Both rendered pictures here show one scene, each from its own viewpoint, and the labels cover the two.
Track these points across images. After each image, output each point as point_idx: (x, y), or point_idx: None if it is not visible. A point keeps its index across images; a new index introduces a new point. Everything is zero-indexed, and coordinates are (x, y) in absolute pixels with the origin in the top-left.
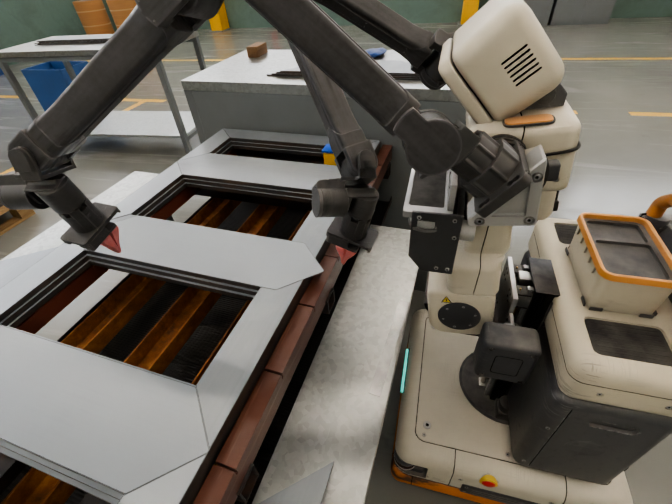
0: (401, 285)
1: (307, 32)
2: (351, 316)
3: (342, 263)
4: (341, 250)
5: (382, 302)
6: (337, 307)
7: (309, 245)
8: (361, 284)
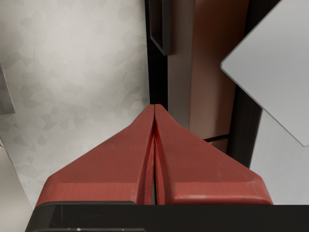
0: (34, 147)
1: None
2: (99, 25)
3: (156, 105)
4: (191, 169)
5: (49, 91)
6: (141, 37)
7: (287, 145)
8: (117, 116)
